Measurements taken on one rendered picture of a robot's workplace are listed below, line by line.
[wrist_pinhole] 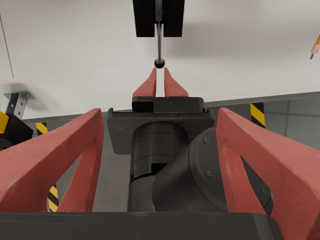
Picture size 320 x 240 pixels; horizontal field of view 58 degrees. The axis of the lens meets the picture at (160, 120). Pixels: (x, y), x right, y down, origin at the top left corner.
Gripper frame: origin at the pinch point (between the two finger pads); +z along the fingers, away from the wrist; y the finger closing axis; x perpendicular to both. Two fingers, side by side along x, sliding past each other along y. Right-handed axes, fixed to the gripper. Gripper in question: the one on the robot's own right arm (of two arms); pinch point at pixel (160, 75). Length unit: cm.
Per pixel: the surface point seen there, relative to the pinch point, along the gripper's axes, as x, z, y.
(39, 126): 98, 66, 63
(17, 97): 13.4, 8.8, 25.1
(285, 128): 84, 55, -59
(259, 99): 14.2, 9.2, -17.9
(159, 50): -4.1, -0.4, 0.1
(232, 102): 15.1, 9.2, -13.2
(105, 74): 7.3, 8.1, 8.7
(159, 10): -10.8, -3.5, 0.1
